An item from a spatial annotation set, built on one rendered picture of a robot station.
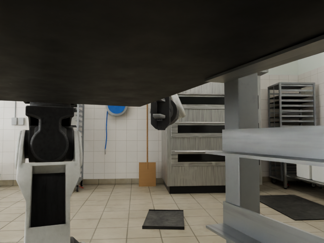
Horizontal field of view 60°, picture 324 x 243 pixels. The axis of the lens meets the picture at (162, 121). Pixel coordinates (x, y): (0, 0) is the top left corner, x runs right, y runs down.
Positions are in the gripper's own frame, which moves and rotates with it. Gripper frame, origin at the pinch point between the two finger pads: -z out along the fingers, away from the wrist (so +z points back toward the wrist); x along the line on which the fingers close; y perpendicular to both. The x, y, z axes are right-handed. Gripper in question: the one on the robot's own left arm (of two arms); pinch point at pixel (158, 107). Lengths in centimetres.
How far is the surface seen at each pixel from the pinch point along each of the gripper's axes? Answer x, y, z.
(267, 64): -1, 19, -51
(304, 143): -9, 21, -53
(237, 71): -1, 17, -48
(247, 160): -11.2, 17.9, -43.6
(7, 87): -1.0, -16.0, -40.7
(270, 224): -17, 19, -49
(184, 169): -58, -18, 355
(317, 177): -66, 172, 354
